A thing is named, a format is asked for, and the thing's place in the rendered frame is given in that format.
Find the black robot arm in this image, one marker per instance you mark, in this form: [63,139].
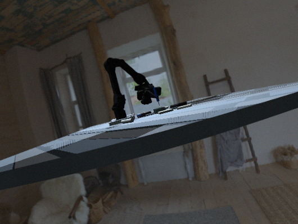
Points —
[119,100]

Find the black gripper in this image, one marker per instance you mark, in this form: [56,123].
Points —
[148,92]

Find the dark grey keyboard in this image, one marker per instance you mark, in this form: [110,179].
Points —
[159,109]

